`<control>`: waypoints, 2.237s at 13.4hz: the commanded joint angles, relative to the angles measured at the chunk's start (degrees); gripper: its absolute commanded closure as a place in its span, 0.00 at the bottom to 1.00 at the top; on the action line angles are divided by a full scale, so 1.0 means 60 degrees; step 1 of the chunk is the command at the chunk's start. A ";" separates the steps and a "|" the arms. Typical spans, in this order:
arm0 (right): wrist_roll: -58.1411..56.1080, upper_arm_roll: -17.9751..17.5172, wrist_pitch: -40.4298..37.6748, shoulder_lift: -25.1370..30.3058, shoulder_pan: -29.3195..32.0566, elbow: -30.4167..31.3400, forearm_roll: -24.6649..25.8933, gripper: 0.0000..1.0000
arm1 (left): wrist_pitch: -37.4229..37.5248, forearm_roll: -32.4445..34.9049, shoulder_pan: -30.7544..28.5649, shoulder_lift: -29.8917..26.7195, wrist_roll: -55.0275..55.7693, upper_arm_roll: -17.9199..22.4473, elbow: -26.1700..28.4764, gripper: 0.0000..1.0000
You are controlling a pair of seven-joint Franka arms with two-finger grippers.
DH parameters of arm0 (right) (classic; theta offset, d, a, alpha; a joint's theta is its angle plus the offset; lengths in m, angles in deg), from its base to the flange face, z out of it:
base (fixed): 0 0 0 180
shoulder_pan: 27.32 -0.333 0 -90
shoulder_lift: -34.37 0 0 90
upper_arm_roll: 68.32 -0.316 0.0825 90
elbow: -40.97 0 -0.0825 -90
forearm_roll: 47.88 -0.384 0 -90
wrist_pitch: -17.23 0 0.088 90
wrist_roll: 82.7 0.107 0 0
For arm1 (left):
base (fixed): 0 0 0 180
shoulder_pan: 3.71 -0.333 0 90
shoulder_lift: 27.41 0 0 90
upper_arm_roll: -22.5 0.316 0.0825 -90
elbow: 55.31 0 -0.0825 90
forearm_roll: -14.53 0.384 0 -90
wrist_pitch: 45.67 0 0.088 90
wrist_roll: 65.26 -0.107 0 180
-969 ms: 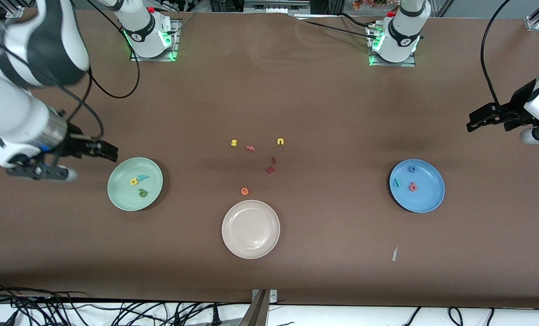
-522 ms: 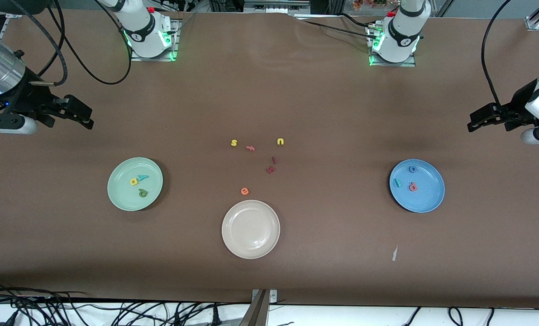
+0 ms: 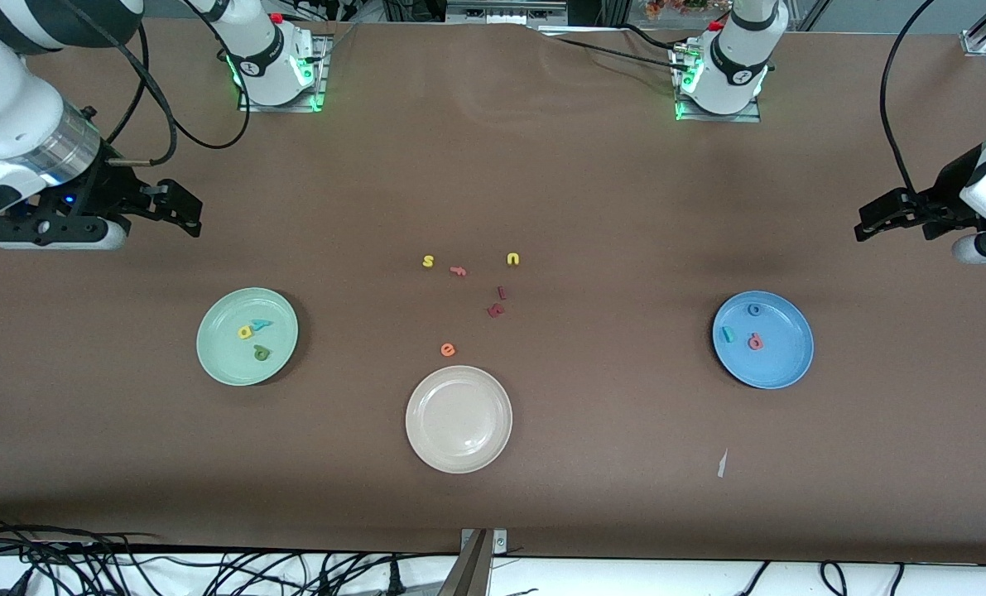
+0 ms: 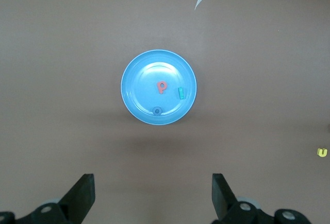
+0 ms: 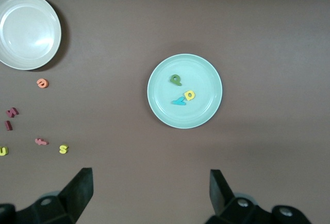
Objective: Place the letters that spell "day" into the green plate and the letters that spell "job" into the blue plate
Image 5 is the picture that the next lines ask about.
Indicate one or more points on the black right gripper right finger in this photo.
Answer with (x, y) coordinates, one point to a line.
(221, 195)

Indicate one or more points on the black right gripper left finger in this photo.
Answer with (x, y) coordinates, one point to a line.
(74, 195)

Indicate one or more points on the cyan foam letter y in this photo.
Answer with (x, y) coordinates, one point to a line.
(178, 102)

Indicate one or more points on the yellow foam letter a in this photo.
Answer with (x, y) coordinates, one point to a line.
(187, 98)

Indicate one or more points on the green foam letter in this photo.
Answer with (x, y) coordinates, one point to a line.
(178, 83)

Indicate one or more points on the yellow foam letter s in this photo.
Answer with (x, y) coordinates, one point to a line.
(63, 149)

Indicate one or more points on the pink foam letter f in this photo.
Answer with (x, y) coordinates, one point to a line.
(40, 141)

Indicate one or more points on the yellow foam letter u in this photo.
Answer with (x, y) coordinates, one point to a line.
(3, 154)

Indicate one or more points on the dark red foam letter i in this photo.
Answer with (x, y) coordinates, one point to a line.
(8, 125)

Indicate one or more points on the pale green round plate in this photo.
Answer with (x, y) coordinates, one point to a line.
(206, 100)

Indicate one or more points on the dark red foam letter n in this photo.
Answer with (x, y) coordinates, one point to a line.
(11, 112)

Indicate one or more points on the orange foam letter e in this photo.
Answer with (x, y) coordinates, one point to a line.
(46, 83)

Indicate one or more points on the beige round plate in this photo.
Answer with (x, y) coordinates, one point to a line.
(28, 31)

